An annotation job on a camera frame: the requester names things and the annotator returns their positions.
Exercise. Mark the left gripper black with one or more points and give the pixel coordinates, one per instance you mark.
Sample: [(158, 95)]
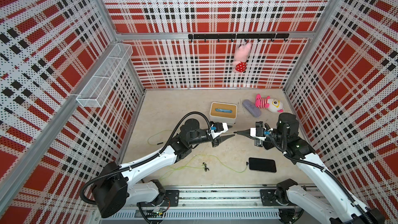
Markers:
[(224, 138)]

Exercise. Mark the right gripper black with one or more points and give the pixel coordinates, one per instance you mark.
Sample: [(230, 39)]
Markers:
[(246, 131)]

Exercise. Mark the purple-edged black smartphone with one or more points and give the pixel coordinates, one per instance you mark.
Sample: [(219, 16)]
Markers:
[(262, 165)]

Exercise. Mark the green wired earphones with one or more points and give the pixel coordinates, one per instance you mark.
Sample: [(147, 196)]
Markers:
[(159, 138), (203, 166)]

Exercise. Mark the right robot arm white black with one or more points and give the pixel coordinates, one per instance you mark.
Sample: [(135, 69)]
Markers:
[(342, 206)]

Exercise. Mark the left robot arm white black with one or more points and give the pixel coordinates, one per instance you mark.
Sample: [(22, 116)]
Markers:
[(119, 185)]

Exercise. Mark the white tissue box wooden top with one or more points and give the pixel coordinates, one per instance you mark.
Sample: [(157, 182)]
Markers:
[(223, 112)]

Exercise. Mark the grey glasses case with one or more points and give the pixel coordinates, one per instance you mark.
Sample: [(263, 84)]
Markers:
[(253, 110)]

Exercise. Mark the pink striped plush toy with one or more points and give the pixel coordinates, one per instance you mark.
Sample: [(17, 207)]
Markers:
[(271, 104)]

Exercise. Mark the pink pig plush hanging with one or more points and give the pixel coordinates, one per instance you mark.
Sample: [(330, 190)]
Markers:
[(240, 58)]

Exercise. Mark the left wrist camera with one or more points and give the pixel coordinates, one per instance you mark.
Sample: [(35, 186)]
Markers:
[(217, 129)]

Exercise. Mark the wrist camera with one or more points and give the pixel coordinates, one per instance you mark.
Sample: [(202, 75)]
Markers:
[(258, 134), (217, 129)]

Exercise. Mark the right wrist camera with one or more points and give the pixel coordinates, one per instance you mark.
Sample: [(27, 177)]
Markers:
[(258, 134)]

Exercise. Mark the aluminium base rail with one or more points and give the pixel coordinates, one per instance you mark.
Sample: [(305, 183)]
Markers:
[(243, 204)]

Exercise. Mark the black hook rail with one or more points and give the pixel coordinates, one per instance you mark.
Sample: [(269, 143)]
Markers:
[(234, 36)]

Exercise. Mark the white wire mesh basket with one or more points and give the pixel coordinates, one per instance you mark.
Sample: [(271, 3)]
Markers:
[(99, 87)]

